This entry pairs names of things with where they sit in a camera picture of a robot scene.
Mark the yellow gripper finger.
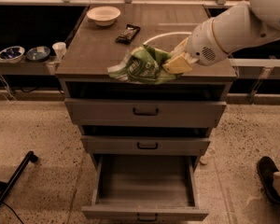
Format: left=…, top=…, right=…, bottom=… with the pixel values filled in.
left=171, top=38, right=189, bottom=54
left=162, top=52, right=197, bottom=74

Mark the green jalapeno chip bag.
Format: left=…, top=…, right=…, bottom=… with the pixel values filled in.
left=107, top=45, right=180, bottom=85

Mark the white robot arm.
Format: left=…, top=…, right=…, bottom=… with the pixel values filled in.
left=162, top=0, right=280, bottom=74

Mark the grey drawer cabinet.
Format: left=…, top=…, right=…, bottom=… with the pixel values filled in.
left=56, top=5, right=236, bottom=167

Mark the grey top drawer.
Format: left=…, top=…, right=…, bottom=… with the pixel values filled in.
left=65, top=98, right=226, bottom=128

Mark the grey middle drawer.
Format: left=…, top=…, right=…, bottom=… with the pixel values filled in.
left=81, top=135, right=210, bottom=156

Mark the open grey bottom drawer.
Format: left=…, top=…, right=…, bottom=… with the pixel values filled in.
left=82, top=155, right=208, bottom=223

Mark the black snack bar wrapper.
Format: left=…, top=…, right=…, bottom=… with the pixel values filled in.
left=116, top=24, right=141, bottom=44

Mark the white ceramic bowl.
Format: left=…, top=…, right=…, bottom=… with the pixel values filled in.
left=87, top=6, right=120, bottom=26

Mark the white paper cup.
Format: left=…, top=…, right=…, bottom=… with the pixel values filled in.
left=52, top=42, right=66, bottom=60

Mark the low side shelf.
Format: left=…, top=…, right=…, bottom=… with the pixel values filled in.
left=0, top=56, right=60, bottom=76

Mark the black shoe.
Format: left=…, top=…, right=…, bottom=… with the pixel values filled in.
left=257, top=156, right=280, bottom=204

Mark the dark blue bowl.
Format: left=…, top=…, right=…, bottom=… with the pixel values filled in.
left=25, top=46, right=50, bottom=62

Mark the white blue patterned bowl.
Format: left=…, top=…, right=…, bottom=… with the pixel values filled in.
left=0, top=46, right=25, bottom=63

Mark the black stand leg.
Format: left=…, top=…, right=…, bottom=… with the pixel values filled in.
left=0, top=151, right=38, bottom=206

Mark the white cable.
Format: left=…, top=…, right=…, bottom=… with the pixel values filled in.
left=0, top=59, right=18, bottom=104

